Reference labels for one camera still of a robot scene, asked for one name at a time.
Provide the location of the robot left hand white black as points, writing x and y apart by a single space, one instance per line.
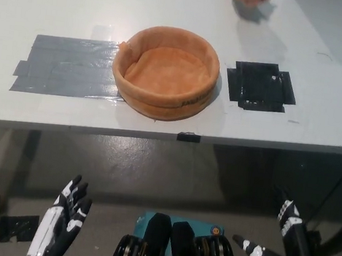
51 228

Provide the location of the robot right hand white black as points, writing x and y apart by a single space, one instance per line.
299 247

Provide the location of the robot torso black teal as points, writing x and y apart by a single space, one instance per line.
181 252

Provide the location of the black floor tape patch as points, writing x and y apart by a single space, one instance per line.
20 228

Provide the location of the small black tape piece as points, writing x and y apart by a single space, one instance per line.
188 137

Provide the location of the black tape patch square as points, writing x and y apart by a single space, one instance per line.
256 85

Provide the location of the orange plush round basket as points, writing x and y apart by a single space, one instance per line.
171 69

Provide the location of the grey duct tape patch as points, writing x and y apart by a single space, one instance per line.
69 67

